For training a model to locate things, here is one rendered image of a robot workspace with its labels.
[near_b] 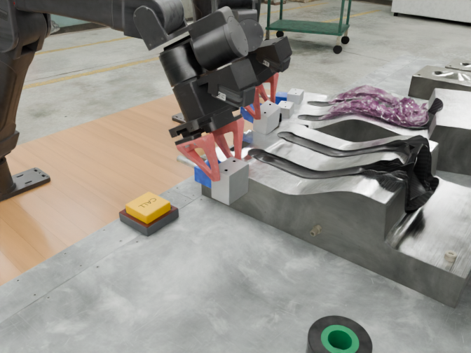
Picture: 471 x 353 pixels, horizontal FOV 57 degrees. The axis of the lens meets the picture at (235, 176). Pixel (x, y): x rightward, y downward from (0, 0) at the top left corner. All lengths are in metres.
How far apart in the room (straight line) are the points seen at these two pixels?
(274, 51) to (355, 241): 0.37
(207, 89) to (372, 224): 0.32
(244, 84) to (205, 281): 0.31
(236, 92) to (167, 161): 0.49
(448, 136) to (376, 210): 0.41
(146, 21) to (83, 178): 0.48
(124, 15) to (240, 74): 0.18
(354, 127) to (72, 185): 0.65
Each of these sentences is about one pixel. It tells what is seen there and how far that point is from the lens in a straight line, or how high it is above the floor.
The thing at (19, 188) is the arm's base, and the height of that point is 0.81.
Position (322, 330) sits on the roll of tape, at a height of 0.84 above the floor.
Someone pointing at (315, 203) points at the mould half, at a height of 0.89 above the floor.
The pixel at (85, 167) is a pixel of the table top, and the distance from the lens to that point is 1.06.
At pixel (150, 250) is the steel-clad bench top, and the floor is 0.80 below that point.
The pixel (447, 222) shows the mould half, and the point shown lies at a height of 0.86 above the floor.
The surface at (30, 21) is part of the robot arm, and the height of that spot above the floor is 1.15.
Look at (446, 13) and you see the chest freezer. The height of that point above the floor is 0.15.
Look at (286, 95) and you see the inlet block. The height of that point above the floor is 0.87.
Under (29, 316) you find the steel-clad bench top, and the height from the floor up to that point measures 0.80.
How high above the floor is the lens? 1.29
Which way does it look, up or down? 30 degrees down
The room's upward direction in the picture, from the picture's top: straight up
